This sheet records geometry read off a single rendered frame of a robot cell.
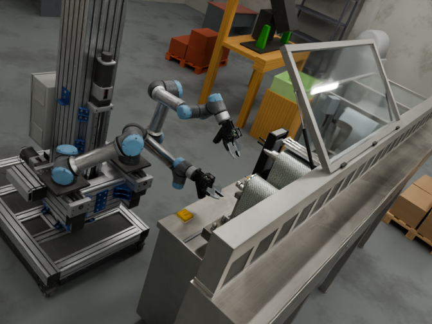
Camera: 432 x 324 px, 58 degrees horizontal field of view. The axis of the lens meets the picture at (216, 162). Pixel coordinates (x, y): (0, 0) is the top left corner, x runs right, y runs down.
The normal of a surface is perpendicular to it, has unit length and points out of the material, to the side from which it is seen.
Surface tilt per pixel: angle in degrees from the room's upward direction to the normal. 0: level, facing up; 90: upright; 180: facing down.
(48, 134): 90
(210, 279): 90
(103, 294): 0
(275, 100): 90
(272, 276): 0
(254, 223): 0
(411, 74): 90
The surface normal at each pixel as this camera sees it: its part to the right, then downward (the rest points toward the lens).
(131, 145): 0.31, 0.52
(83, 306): 0.29, -0.81
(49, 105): 0.72, 0.54
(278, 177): -0.63, 0.28
